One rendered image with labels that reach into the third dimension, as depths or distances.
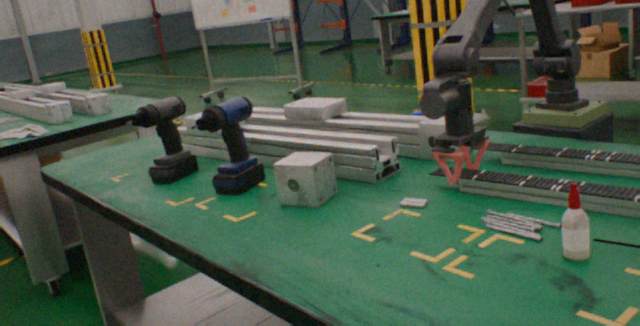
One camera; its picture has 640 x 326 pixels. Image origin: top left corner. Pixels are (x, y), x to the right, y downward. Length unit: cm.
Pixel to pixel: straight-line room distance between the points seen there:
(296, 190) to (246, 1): 609
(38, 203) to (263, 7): 471
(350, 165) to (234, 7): 610
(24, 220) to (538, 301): 246
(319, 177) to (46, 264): 200
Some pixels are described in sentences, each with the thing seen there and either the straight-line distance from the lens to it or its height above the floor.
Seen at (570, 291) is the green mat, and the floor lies 78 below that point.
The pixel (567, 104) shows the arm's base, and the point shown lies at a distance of 172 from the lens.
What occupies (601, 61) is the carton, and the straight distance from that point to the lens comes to 634.
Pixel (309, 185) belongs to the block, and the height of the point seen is 83.
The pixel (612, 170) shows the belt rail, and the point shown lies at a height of 79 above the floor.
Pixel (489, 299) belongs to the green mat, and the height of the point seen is 78.
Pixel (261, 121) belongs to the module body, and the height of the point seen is 85.
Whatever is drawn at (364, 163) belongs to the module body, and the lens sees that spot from 134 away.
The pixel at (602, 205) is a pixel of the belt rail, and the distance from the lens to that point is 113.
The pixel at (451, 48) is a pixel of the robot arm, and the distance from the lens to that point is 117.
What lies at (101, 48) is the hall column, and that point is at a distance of 1151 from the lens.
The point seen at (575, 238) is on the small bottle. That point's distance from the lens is 95.
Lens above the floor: 122
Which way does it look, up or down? 15 degrees down
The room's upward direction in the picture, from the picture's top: 8 degrees counter-clockwise
